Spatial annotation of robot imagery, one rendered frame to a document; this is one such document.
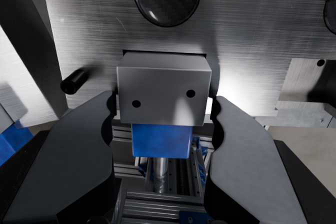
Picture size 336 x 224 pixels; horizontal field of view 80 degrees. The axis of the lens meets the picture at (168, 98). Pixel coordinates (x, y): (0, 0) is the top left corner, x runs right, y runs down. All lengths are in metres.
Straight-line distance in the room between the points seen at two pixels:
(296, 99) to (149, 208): 0.42
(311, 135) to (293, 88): 1.38
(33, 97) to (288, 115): 0.28
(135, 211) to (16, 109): 0.37
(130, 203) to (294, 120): 0.39
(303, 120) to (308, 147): 1.33
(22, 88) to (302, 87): 0.24
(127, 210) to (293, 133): 1.20
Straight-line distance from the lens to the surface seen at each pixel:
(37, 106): 0.22
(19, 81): 0.22
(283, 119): 0.30
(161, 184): 0.19
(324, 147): 1.70
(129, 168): 1.18
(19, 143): 0.25
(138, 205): 0.53
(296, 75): 0.19
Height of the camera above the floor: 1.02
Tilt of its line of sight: 62 degrees down
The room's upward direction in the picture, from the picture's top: 180 degrees counter-clockwise
